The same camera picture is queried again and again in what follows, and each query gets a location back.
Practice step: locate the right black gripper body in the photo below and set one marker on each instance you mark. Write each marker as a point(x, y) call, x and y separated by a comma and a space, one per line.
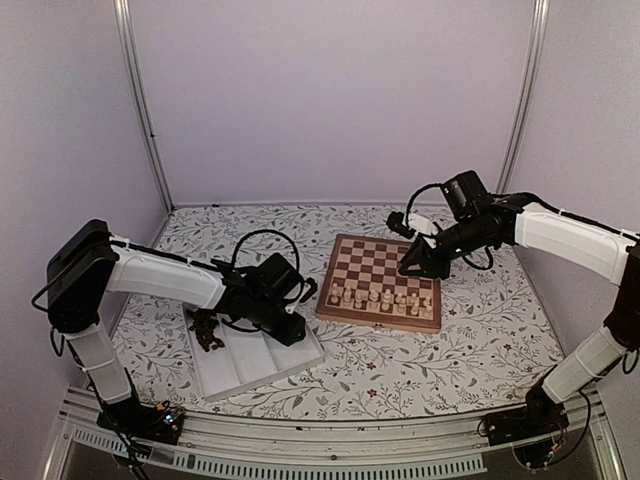
point(444, 264)

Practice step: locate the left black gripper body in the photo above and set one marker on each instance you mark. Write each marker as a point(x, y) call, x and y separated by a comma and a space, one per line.
point(280, 331)

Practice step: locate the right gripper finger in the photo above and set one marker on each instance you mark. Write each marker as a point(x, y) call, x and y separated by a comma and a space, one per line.
point(429, 270)
point(419, 252)

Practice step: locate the white divided tray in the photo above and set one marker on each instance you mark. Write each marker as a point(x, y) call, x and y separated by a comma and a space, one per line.
point(228, 362)

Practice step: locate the light chess piece fourteenth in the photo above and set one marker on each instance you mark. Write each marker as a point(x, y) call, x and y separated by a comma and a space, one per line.
point(335, 293)

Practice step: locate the wooden chessboard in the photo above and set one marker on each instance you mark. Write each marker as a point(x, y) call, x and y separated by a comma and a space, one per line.
point(368, 264)

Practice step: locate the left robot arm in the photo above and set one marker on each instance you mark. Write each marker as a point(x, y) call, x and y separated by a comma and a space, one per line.
point(94, 262)

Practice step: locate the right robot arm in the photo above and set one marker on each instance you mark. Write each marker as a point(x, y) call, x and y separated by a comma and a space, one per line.
point(487, 221)

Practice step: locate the dark chess pieces pile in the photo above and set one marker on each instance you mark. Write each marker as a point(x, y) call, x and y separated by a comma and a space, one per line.
point(203, 324)

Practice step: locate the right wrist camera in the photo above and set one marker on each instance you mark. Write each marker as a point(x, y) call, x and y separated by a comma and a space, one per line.
point(411, 225)

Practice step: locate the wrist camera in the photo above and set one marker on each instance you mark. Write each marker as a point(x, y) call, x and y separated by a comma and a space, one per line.
point(308, 290)
point(411, 225)

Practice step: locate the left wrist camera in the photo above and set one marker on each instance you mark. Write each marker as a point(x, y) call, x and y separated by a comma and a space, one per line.
point(308, 290)

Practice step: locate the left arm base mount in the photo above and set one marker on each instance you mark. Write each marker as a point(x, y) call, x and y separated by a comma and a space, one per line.
point(162, 423)

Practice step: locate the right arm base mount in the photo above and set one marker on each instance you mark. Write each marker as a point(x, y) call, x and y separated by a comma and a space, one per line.
point(525, 425)

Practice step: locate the front aluminium rail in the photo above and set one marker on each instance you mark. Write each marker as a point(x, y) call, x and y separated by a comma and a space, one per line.
point(227, 447)

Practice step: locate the right aluminium frame post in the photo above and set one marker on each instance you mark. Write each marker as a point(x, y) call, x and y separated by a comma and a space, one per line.
point(533, 58)

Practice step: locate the aluminium frame post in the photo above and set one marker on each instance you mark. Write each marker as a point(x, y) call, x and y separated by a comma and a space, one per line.
point(124, 23)
point(533, 58)

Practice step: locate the left aluminium frame post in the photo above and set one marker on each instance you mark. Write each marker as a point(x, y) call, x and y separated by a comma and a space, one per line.
point(124, 23)

